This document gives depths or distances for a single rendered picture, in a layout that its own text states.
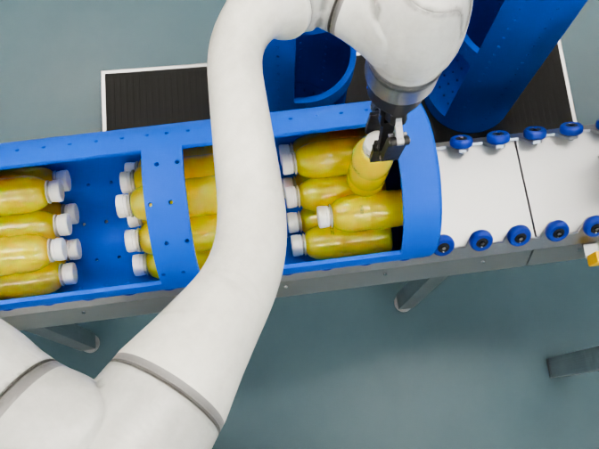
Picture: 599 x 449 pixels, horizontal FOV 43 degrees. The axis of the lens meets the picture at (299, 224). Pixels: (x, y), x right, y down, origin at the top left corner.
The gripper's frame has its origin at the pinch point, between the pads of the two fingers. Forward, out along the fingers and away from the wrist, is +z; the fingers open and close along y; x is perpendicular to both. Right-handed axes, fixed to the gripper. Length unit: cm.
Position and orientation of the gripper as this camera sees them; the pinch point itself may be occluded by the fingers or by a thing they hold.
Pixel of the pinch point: (379, 136)
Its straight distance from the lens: 113.0
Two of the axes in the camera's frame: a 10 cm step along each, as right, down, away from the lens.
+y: -1.3, -9.6, 2.6
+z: -0.2, 2.6, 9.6
